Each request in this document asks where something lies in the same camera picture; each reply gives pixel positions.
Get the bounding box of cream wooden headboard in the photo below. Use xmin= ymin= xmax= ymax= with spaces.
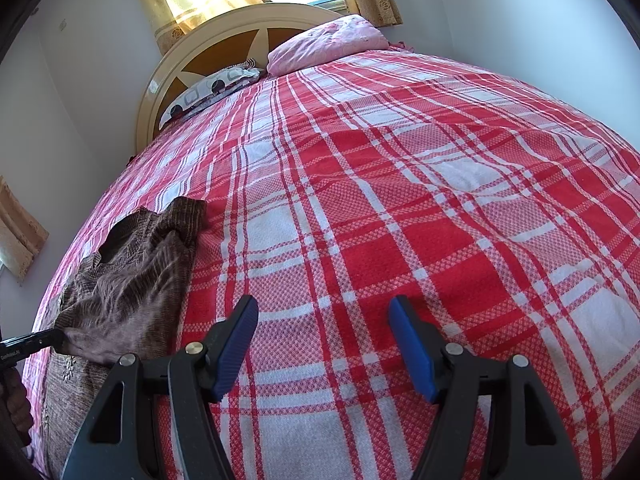
xmin=136 ymin=4 xmax=351 ymax=153

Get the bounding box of person's left hand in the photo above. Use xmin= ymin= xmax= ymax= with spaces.
xmin=0 ymin=369 xmax=34 ymax=447

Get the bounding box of pink pillow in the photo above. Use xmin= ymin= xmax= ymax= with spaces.
xmin=266 ymin=14 xmax=390 ymax=77

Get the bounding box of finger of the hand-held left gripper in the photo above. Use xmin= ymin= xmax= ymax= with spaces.
xmin=0 ymin=328 xmax=67 ymax=365

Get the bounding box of white patterned pillow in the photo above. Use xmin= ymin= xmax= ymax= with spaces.
xmin=160 ymin=57 xmax=266 ymax=131

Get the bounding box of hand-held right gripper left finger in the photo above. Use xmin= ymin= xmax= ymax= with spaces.
xmin=60 ymin=294 xmax=260 ymax=480

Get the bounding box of red plaid blanket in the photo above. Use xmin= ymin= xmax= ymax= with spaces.
xmin=20 ymin=45 xmax=640 ymax=480

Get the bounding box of tan side curtain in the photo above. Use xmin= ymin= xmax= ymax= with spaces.
xmin=0 ymin=175 xmax=50 ymax=282

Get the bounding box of brown knit sweater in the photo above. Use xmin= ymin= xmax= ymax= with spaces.
xmin=42 ymin=197 xmax=208 ymax=480

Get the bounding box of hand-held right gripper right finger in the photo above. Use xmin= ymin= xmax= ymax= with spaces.
xmin=389 ymin=294 xmax=583 ymax=480

